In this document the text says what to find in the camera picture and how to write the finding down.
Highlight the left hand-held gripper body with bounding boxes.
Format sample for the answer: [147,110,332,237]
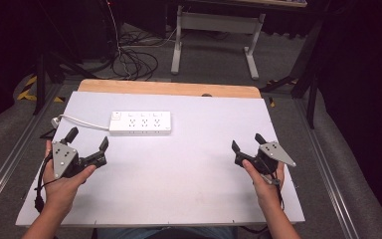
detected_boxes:
[51,139,108,180]

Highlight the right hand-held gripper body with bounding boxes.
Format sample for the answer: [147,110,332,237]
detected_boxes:
[234,140,297,185]

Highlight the white power strip cable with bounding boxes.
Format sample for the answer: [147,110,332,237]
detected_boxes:
[58,114,110,131]

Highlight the white power strip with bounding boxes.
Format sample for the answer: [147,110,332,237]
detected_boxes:
[108,111,173,135]

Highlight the person's left hand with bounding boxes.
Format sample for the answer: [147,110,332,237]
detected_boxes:
[42,139,97,218]

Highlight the person's right hand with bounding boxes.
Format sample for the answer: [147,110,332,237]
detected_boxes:
[242,159,286,211]

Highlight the yellow black floor tape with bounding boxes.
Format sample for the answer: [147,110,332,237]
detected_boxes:
[16,75,66,104]

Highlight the white board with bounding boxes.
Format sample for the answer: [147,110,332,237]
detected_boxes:
[15,91,306,228]

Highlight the black metal stand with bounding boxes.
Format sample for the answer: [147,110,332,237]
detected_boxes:
[259,0,333,129]
[33,0,97,116]

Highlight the wooden table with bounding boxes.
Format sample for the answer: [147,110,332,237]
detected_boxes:
[77,79,263,100]

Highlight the person's blue jeans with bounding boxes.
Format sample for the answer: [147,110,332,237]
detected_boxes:
[96,226,239,239]

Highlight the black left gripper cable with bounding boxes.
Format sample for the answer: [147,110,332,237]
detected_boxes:
[34,153,58,214]

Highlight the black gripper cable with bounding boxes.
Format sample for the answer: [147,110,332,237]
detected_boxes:
[34,153,58,214]
[275,172,286,211]

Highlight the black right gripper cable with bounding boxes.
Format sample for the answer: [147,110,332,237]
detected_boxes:
[275,172,286,211]

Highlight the bundle of black floor cables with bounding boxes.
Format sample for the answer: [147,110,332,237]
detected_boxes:
[89,19,177,82]

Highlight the white metal desk frame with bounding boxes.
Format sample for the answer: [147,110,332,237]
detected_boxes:
[170,4,267,81]

